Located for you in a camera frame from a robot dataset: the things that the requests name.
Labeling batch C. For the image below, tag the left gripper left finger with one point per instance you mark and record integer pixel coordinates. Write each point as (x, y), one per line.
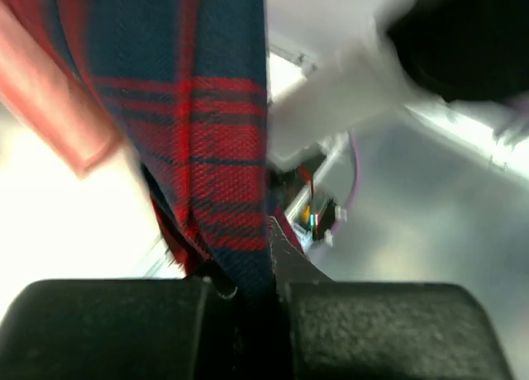
(117, 329)

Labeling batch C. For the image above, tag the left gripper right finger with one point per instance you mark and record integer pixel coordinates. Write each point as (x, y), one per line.
(381, 330)

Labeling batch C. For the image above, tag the red plaid skirt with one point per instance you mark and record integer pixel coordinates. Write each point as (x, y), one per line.
(186, 81)

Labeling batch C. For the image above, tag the pink skirt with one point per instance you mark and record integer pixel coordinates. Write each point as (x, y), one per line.
(51, 103)

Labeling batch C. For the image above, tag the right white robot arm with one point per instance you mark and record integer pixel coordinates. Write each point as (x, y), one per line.
(364, 58)

